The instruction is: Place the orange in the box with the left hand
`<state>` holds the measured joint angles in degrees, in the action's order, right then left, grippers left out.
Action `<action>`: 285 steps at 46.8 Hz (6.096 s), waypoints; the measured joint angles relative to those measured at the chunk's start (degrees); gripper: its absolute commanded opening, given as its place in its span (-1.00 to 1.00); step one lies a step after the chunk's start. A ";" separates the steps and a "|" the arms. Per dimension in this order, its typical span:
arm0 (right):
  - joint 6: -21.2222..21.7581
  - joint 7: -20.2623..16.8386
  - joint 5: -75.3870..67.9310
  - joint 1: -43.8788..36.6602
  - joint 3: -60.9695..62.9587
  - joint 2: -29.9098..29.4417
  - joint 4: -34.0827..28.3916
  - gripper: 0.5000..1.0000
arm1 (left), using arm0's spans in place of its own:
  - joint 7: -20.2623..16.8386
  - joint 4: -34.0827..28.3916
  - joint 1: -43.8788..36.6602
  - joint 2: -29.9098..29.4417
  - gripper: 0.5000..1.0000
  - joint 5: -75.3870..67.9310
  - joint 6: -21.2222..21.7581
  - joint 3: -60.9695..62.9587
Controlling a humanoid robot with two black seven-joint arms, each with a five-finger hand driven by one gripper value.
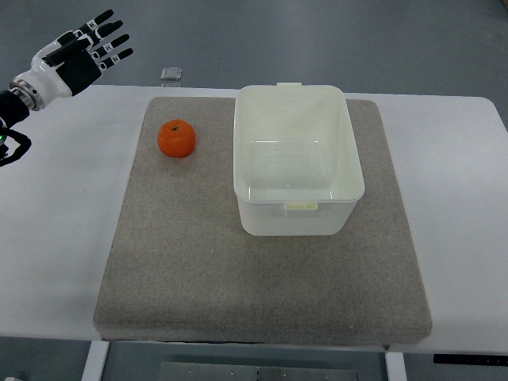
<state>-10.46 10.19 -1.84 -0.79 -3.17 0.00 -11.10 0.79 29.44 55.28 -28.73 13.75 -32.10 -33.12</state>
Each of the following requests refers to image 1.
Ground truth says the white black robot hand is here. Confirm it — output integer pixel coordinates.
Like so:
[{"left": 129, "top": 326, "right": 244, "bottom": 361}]
[{"left": 32, "top": 10, "right": 133, "bottom": 96}]

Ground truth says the orange fruit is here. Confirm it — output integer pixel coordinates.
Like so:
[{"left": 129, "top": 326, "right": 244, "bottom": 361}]
[{"left": 156, "top": 119, "right": 196, "bottom": 158}]

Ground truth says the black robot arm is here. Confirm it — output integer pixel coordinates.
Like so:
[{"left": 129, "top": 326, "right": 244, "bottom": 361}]
[{"left": 1, "top": 76, "right": 48, "bottom": 167}]

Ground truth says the white plastic box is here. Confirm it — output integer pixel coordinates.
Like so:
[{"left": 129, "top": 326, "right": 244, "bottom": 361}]
[{"left": 233, "top": 83, "right": 365, "bottom": 236}]

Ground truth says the small clear floor plate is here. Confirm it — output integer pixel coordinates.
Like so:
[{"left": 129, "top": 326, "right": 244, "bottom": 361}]
[{"left": 160, "top": 67, "right": 183, "bottom": 81}]

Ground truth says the grey felt mat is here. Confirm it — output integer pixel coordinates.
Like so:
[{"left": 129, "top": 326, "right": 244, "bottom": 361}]
[{"left": 94, "top": 97, "right": 432, "bottom": 346}]

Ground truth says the white left table leg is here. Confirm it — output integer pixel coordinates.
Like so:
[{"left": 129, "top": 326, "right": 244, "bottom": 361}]
[{"left": 81, "top": 341, "right": 110, "bottom": 381}]

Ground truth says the white table leg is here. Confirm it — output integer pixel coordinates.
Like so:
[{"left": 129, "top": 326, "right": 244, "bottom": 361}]
[
  {"left": 81, "top": 341, "right": 110, "bottom": 381},
  {"left": 385, "top": 352, "right": 408, "bottom": 381}
]

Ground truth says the white right table leg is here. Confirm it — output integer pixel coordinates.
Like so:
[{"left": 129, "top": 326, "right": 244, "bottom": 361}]
[{"left": 385, "top": 352, "right": 408, "bottom": 381}]

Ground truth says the black table control panel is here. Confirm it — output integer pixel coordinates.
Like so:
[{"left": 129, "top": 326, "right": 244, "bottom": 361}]
[{"left": 433, "top": 354, "right": 508, "bottom": 367}]

